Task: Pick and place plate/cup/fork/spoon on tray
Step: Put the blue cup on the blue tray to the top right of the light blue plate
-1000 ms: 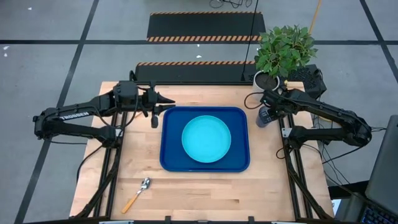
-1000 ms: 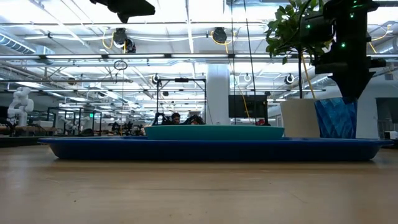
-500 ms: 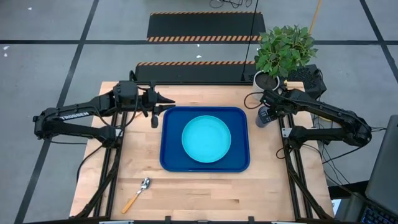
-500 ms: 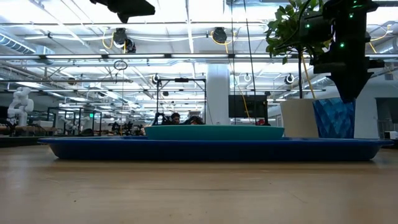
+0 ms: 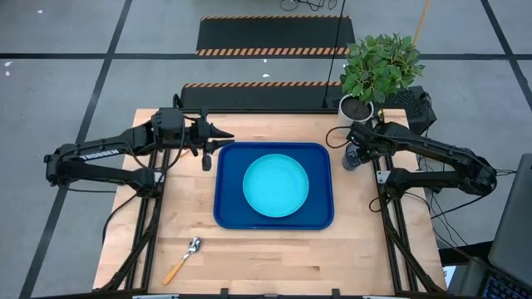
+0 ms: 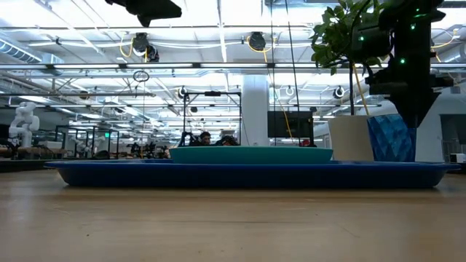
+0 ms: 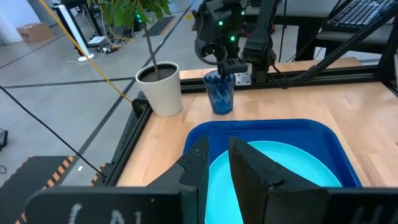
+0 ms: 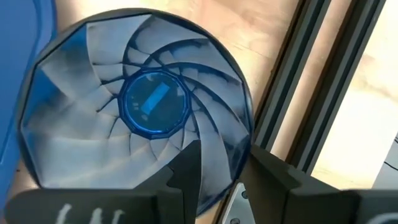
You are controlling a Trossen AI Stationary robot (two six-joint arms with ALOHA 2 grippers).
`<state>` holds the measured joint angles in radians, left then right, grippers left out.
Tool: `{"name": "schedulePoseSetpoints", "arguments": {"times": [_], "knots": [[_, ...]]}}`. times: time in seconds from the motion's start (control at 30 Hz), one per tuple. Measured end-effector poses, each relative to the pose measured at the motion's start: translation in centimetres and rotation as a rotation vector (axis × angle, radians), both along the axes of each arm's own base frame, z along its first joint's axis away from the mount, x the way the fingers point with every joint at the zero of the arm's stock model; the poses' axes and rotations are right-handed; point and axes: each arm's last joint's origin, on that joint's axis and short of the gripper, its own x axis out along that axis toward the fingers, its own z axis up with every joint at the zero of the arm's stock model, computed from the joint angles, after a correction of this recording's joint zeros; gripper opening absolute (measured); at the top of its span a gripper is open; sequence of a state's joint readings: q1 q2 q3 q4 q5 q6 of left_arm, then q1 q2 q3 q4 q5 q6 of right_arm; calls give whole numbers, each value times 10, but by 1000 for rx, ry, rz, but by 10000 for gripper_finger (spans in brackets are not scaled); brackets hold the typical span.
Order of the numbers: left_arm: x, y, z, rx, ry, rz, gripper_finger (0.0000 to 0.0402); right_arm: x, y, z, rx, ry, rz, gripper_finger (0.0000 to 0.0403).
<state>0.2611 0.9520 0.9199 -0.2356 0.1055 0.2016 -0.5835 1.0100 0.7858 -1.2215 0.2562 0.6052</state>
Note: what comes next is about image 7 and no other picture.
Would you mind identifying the long black floor cable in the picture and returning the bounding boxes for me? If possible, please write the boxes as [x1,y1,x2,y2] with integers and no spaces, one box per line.
[0,85,107,179]

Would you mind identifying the yellow cable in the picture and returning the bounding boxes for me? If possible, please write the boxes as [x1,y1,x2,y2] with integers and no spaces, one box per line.
[38,0,133,104]

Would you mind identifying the teal round plate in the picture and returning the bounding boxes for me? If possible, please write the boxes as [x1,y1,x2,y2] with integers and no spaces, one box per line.
[204,140,343,224]

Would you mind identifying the dark blue plastic cup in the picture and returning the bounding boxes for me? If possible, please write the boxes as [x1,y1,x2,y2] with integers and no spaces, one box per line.
[203,70,236,116]

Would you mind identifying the white plant pot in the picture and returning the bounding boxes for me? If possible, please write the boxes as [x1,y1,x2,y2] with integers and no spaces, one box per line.
[135,61,183,118]

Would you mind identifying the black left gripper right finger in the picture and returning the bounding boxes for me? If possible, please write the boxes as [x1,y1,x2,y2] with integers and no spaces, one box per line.
[228,136,331,224]

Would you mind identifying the black desk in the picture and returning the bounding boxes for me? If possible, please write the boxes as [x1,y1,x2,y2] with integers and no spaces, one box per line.
[244,12,398,63]

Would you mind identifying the dark blue plastic tray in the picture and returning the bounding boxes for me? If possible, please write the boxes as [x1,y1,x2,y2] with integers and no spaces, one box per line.
[183,118,363,189]

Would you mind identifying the brown cardboard box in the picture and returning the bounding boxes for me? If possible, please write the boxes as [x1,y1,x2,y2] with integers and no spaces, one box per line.
[16,22,54,44]

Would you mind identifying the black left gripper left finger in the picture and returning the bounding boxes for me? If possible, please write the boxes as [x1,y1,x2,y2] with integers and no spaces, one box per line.
[147,136,210,224]

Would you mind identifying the white floor stand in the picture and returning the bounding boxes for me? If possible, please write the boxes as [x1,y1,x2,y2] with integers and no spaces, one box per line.
[57,2,96,62]

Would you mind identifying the green leafy plant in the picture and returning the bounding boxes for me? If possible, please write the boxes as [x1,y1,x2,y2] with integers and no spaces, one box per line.
[86,0,174,80]

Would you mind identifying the narrow black hazard-striped mat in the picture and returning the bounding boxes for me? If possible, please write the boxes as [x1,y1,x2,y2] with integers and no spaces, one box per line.
[0,154,114,224]

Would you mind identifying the black aluminium table frame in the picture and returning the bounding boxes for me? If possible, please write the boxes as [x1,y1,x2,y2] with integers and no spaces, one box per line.
[102,6,398,188]

